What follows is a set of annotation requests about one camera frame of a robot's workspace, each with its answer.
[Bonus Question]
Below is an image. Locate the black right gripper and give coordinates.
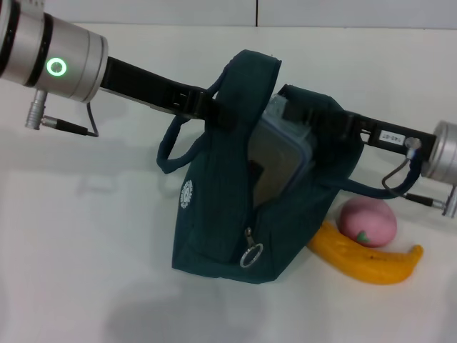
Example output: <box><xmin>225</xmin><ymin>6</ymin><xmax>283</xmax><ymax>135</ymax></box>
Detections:
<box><xmin>283</xmin><ymin>97</ymin><xmax>437</xmax><ymax>161</ymax></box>

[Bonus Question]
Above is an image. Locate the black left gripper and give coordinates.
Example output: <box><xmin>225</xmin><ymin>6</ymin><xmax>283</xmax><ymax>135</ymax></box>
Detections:
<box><xmin>101</xmin><ymin>55</ymin><xmax>258</xmax><ymax>132</ymax></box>

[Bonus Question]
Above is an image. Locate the clear plastic food container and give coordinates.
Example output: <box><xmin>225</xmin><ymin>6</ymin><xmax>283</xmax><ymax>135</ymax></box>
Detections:
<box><xmin>246</xmin><ymin>91</ymin><xmax>318</xmax><ymax>210</ymax></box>

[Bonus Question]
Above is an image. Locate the dark teal insulated lunch bag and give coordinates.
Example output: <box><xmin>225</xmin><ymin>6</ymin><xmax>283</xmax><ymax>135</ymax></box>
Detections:
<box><xmin>156</xmin><ymin>49</ymin><xmax>417</xmax><ymax>286</ymax></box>

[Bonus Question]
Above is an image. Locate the pink toy peach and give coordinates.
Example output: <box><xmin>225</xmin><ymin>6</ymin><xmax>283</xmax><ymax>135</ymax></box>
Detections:
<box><xmin>338</xmin><ymin>199</ymin><xmax>398</xmax><ymax>249</ymax></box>

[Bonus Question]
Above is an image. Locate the yellow toy banana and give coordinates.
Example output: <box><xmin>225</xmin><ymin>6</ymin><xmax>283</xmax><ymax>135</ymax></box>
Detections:
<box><xmin>307</xmin><ymin>220</ymin><xmax>424</xmax><ymax>286</ymax></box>

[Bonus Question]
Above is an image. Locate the right gripper cable with plug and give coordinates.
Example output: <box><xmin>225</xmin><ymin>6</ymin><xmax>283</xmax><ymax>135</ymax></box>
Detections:
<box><xmin>381</xmin><ymin>156</ymin><xmax>457</xmax><ymax>218</ymax></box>

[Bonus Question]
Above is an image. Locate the gripper cable with plug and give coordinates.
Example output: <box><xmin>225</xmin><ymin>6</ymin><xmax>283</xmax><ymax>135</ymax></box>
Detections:
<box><xmin>24</xmin><ymin>89</ymin><xmax>100</xmax><ymax>139</ymax></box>
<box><xmin>381</xmin><ymin>156</ymin><xmax>457</xmax><ymax>218</ymax></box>

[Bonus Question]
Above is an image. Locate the left gripper cable with plug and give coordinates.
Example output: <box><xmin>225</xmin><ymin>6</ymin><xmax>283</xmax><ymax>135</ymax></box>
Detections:
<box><xmin>24</xmin><ymin>89</ymin><xmax>100</xmax><ymax>139</ymax></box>

